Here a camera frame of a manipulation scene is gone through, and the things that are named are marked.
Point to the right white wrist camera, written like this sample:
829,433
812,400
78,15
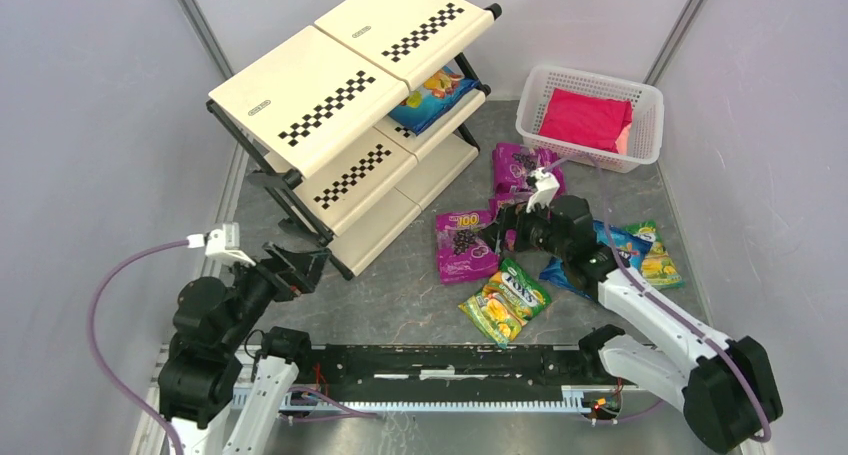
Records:
545,186

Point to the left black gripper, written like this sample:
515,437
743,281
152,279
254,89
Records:
284,274

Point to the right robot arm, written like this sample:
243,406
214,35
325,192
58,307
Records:
724,388

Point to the green lemon candy bag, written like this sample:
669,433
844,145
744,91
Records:
658,268

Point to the green Fox's candy bag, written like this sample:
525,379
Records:
506,303

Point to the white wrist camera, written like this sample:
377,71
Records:
545,186
222,244

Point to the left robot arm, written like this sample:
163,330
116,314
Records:
212,322

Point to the blue candy bag on shelf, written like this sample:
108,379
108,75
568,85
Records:
435,97

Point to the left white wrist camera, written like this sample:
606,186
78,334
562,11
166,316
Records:
222,244

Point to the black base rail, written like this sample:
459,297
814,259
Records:
452,373

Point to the pink cloth in basket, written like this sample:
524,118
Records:
601,124

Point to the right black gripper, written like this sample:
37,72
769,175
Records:
521,227

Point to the cream three-tier shelf rack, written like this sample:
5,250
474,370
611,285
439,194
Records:
313,114

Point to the white plastic basket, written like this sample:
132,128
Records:
646,133

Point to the blue Blendy candy bag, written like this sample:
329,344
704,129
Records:
631,249

